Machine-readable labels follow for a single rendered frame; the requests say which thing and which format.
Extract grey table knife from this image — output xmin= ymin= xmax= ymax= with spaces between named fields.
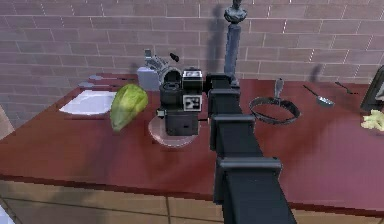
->
xmin=77 ymin=81 xmax=112 ymax=89
xmin=88 ymin=74 xmax=129 ymax=82

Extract black round pan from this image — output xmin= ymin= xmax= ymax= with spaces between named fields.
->
xmin=248 ymin=78 xmax=302 ymax=126

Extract white box appliance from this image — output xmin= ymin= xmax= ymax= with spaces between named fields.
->
xmin=136 ymin=66 xmax=162 ymax=92

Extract red topped wooden counter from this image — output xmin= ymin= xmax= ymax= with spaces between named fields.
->
xmin=0 ymin=72 xmax=384 ymax=224

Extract grey spoon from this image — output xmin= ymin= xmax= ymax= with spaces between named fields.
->
xmin=302 ymin=84 xmax=336 ymax=108

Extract yellow food lump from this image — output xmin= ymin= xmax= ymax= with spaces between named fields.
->
xmin=360 ymin=108 xmax=384 ymax=132

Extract green lettuce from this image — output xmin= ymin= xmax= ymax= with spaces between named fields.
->
xmin=109 ymin=83 xmax=149 ymax=133

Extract white plate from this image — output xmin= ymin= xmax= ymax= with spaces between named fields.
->
xmin=59 ymin=89 xmax=118 ymax=116

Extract black fork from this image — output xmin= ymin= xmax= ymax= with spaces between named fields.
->
xmin=334 ymin=81 xmax=360 ymax=96

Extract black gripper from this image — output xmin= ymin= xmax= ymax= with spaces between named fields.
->
xmin=143 ymin=48 xmax=201 ymax=136

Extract dark framed laptop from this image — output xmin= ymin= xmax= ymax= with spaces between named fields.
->
xmin=359 ymin=64 xmax=384 ymax=113

